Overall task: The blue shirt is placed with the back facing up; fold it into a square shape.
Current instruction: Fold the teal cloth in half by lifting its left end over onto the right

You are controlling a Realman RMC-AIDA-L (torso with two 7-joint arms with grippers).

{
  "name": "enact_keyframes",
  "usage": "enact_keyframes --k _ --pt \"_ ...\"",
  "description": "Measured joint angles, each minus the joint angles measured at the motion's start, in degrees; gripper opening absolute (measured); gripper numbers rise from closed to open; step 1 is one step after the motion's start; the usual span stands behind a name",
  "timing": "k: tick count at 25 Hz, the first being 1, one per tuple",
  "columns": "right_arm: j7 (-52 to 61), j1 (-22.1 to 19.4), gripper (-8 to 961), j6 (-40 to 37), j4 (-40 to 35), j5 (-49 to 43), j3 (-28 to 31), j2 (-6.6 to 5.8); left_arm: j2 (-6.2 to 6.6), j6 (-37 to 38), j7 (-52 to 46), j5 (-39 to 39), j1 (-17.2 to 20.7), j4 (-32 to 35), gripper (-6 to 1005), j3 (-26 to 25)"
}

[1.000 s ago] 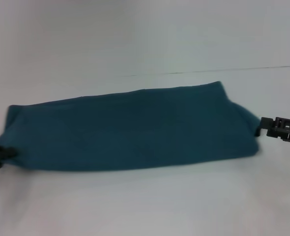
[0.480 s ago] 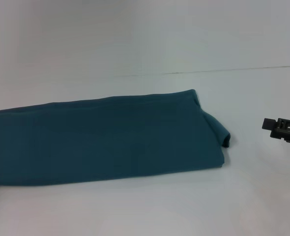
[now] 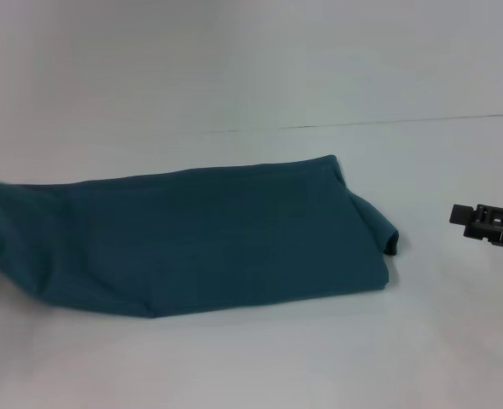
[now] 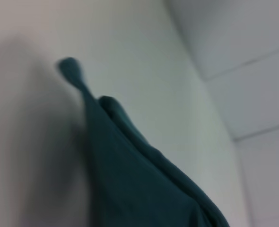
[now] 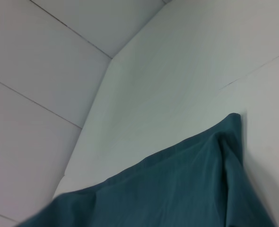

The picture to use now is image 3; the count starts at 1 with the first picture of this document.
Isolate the blue teal shirt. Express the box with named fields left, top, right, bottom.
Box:
left=0, top=153, right=402, bottom=321

